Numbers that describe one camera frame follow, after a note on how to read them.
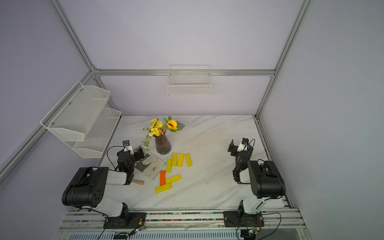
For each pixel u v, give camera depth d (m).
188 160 0.96
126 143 0.80
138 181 0.85
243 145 0.78
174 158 0.95
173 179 0.88
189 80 0.97
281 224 0.72
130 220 0.72
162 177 0.89
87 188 0.46
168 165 0.93
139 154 0.88
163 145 0.93
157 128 0.78
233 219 0.73
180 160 0.96
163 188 0.84
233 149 0.84
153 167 0.93
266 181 0.48
